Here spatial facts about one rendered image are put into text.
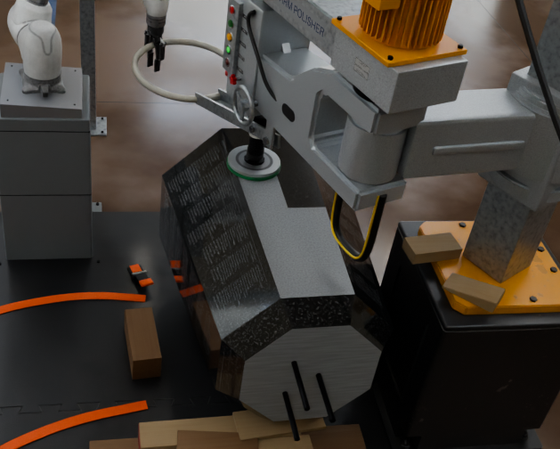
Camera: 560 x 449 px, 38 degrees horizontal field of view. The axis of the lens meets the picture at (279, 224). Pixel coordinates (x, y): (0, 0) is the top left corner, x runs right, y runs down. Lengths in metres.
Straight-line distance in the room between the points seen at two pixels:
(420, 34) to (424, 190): 2.66
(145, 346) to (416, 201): 1.99
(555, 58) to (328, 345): 1.18
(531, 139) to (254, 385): 1.24
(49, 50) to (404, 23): 1.75
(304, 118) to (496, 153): 0.63
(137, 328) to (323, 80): 1.50
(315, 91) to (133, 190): 2.09
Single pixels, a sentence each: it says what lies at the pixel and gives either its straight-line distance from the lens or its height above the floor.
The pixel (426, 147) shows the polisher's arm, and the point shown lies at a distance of 2.52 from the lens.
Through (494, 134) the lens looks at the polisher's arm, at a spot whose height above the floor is 1.43.
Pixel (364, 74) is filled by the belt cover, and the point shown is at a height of 1.65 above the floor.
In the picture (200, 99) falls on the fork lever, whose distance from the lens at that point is 3.46.
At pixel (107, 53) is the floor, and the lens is 5.82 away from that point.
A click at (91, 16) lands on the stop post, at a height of 0.73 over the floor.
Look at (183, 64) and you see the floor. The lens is 5.74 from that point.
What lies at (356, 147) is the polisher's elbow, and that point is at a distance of 2.46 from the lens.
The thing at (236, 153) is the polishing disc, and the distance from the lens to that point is 3.27.
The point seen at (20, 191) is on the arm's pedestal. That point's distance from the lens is 3.79.
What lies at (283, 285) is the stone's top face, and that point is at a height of 0.85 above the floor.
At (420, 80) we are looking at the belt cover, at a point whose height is 1.68.
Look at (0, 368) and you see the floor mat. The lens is 3.57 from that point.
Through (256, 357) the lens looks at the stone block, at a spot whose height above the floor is 0.65.
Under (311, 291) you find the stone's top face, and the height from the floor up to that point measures 0.85.
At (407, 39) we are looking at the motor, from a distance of 2.27.
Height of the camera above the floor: 2.68
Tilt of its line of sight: 38 degrees down
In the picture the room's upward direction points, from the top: 9 degrees clockwise
